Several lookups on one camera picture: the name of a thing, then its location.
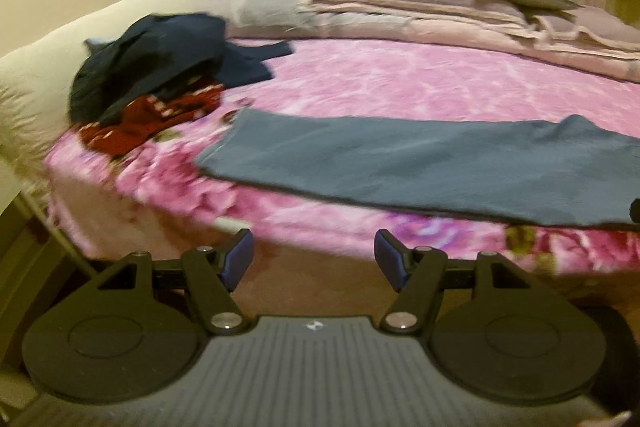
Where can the pink floral blanket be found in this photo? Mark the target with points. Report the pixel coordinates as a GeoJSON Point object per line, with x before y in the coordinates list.
{"type": "Point", "coordinates": [400, 77]}

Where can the dark navy garment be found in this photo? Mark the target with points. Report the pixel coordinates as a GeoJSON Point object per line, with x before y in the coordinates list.
{"type": "Point", "coordinates": [150, 57]}

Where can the blue denim jeans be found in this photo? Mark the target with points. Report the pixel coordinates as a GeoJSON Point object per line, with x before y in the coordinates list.
{"type": "Point", "coordinates": [400, 162]}

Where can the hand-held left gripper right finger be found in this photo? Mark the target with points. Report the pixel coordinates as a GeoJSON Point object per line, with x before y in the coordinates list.
{"type": "Point", "coordinates": [389, 259]}

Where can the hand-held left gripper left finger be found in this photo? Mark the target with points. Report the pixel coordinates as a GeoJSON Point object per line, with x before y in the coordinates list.
{"type": "Point", "coordinates": [239, 259]}

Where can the white dressing table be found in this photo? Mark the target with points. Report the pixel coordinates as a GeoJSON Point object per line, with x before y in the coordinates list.
{"type": "Point", "coordinates": [30, 257]}

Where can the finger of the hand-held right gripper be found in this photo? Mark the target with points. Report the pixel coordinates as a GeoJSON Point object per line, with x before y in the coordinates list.
{"type": "Point", "coordinates": [635, 211]}

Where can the folded pink quilt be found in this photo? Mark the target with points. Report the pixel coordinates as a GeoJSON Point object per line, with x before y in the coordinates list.
{"type": "Point", "coordinates": [425, 7]}

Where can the white padded headboard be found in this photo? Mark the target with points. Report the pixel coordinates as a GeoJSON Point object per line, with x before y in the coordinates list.
{"type": "Point", "coordinates": [50, 72]}

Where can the red patterned sweater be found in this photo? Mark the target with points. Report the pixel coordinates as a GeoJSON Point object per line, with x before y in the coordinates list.
{"type": "Point", "coordinates": [130, 122]}

